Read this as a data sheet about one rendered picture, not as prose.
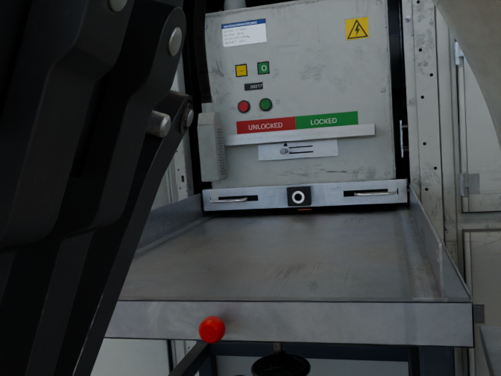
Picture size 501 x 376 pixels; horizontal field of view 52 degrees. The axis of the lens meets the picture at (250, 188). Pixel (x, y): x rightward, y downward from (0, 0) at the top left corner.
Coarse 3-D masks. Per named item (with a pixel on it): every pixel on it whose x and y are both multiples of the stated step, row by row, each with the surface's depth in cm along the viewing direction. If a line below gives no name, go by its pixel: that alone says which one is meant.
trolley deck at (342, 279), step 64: (192, 256) 95; (256, 256) 91; (320, 256) 87; (384, 256) 84; (448, 256) 80; (128, 320) 71; (192, 320) 68; (256, 320) 66; (320, 320) 64; (384, 320) 62; (448, 320) 60
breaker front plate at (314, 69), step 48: (336, 0) 129; (384, 0) 126; (240, 48) 136; (288, 48) 133; (336, 48) 130; (384, 48) 127; (240, 96) 137; (288, 96) 134; (336, 96) 131; (384, 96) 128; (288, 144) 135; (336, 144) 132; (384, 144) 130
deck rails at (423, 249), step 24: (168, 216) 121; (192, 216) 135; (408, 216) 117; (144, 240) 108; (168, 240) 112; (408, 240) 92; (432, 240) 68; (408, 264) 76; (432, 264) 70; (432, 288) 64
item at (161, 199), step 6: (168, 168) 141; (174, 168) 140; (174, 174) 140; (162, 180) 139; (174, 180) 140; (162, 186) 139; (174, 186) 140; (162, 192) 139; (174, 192) 139; (156, 198) 137; (162, 198) 139; (174, 198) 139; (156, 204) 137; (162, 204) 139
